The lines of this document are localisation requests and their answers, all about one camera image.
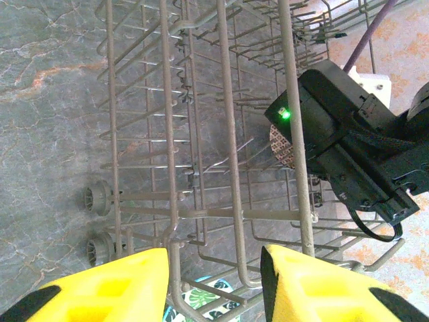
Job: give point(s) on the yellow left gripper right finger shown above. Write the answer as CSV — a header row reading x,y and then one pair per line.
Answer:
x,y
318,295

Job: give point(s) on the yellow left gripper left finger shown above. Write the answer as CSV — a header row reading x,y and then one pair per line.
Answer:
x,y
100,295

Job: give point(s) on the blue patterned bowl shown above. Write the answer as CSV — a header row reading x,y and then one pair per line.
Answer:
x,y
201,300

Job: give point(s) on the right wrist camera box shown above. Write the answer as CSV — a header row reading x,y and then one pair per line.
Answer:
x,y
321,94

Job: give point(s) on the red-brown patterned bowl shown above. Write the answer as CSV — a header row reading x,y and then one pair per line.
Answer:
x,y
281,147

